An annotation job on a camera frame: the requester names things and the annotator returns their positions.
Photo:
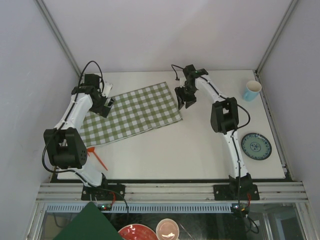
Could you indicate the green white checkered cloth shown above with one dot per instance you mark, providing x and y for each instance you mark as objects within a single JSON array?
[{"x": 132, "y": 113}]

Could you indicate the pink bowl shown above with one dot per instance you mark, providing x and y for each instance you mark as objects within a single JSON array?
[{"x": 167, "y": 229}]

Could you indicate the perforated grey cable tray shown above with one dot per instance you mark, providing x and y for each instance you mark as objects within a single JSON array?
[{"x": 144, "y": 208}]

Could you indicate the orange plastic spoon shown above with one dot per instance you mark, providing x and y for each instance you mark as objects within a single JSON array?
[{"x": 91, "y": 150}]

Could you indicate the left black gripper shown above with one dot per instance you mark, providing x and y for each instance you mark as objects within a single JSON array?
[{"x": 103, "y": 110}]

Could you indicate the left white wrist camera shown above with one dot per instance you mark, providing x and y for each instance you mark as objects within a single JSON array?
[{"x": 107, "y": 87}]

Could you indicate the green board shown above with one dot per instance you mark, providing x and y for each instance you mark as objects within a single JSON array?
[{"x": 89, "y": 224}]

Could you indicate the red plate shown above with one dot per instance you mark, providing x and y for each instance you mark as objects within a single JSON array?
[{"x": 137, "y": 231}]

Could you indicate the light blue mug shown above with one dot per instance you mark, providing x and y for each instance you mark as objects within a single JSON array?
[{"x": 252, "y": 90}]

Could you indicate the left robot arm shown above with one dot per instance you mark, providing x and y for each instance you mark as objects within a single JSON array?
[{"x": 63, "y": 144}]

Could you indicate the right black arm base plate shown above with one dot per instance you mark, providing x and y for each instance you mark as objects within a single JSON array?
[{"x": 224, "y": 192}]

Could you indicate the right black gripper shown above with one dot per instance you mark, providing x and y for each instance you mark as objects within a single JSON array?
[{"x": 182, "y": 98}]

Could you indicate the aluminium frame rail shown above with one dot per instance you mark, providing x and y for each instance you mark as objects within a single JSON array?
[{"x": 269, "y": 192}]

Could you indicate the blue patterned plate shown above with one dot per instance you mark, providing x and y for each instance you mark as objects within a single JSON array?
[{"x": 256, "y": 146}]

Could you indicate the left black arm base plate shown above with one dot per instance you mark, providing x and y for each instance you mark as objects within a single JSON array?
[{"x": 103, "y": 193}]

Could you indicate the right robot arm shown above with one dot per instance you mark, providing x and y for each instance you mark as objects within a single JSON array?
[{"x": 224, "y": 120}]

